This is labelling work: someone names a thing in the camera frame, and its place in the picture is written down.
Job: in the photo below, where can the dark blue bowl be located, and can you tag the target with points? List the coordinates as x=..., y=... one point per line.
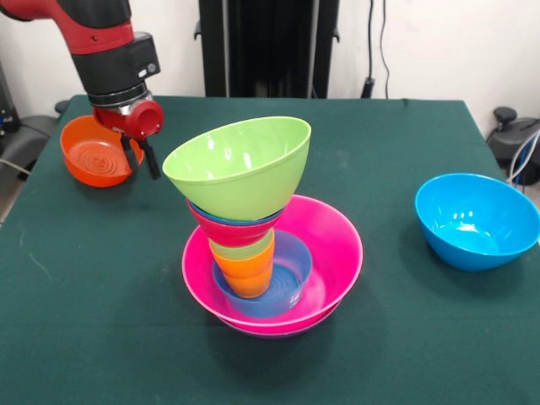
x=219, y=220

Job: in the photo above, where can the large pink bowl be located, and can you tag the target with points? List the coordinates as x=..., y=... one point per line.
x=337, y=240

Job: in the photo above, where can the large light blue bowl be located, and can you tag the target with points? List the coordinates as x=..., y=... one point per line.
x=476, y=202

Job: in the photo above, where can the green cup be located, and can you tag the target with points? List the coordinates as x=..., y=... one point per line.
x=236, y=251

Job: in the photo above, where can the lime green bowl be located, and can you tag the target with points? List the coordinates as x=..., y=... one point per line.
x=236, y=169

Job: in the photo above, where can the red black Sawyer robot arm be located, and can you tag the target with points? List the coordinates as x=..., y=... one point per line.
x=105, y=50

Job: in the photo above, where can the small light blue bowl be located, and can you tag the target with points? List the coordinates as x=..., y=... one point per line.
x=295, y=266

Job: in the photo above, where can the orange bowl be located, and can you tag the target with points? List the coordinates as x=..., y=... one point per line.
x=88, y=160

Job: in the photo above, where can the orange cup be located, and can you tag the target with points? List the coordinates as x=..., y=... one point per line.
x=249, y=274

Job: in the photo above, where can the small pink bowl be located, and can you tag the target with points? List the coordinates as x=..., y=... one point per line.
x=236, y=234

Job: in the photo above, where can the dark green tablecloth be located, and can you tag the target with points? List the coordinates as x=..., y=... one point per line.
x=126, y=337

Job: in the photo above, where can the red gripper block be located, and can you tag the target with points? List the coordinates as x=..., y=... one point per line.
x=135, y=120

